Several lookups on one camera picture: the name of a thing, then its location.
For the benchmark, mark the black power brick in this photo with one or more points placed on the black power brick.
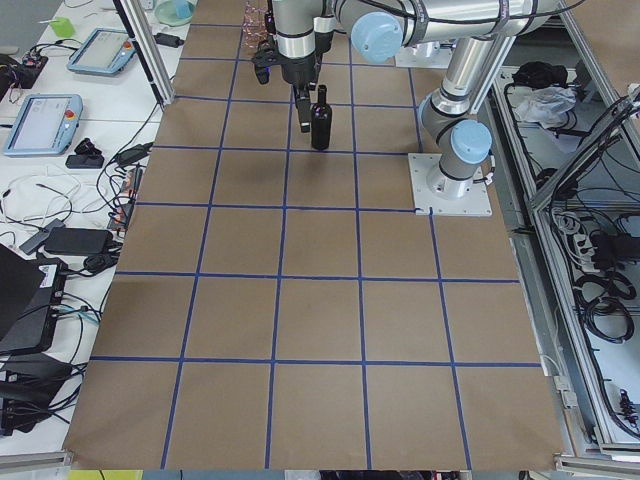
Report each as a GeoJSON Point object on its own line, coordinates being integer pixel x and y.
{"type": "Point", "coordinates": [78, 241]}

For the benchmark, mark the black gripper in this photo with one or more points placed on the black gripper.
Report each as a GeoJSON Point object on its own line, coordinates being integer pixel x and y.
{"type": "Point", "coordinates": [298, 73]}

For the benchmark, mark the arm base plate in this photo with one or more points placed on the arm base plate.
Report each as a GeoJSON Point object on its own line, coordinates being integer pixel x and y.
{"type": "Point", "coordinates": [435, 194]}
{"type": "Point", "coordinates": [430, 55]}

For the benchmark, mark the lower teach pendant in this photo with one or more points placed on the lower teach pendant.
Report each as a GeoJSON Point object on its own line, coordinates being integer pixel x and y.
{"type": "Point", "coordinates": [44, 126]}

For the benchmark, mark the copper wire wine basket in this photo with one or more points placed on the copper wire wine basket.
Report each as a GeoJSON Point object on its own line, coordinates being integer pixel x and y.
{"type": "Point", "coordinates": [254, 25]}

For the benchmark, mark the green bowl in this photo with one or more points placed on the green bowl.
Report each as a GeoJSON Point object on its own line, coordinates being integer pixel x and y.
{"type": "Point", "coordinates": [174, 13]}

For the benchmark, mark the crumpled white cloth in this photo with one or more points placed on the crumpled white cloth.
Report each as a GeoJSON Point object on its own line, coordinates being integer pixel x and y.
{"type": "Point", "coordinates": [548, 107]}

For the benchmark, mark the upper teach pendant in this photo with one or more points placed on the upper teach pendant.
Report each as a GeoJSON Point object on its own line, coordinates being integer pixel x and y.
{"type": "Point", "coordinates": [105, 52]}

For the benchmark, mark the black laptop computer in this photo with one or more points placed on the black laptop computer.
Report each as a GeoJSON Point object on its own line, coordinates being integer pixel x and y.
{"type": "Point", "coordinates": [30, 290]}

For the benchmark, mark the black wine bottle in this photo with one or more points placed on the black wine bottle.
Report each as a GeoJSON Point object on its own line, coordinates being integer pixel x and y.
{"type": "Point", "coordinates": [321, 120]}

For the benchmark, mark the teach pendant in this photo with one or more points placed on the teach pendant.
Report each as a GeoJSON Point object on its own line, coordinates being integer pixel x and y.
{"type": "Point", "coordinates": [44, 126]}
{"type": "Point", "coordinates": [105, 52]}

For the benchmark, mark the aluminium side frame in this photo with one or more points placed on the aluminium side frame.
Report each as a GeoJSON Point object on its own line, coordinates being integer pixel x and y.
{"type": "Point", "coordinates": [570, 197]}

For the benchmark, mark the aluminium frame post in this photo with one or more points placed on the aluminium frame post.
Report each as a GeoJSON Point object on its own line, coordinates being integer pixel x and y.
{"type": "Point", "coordinates": [137, 27]}

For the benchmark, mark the green cup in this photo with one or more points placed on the green cup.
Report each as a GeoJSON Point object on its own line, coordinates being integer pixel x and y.
{"type": "Point", "coordinates": [62, 27]}

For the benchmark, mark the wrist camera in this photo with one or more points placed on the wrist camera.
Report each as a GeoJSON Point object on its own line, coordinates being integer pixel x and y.
{"type": "Point", "coordinates": [263, 59]}

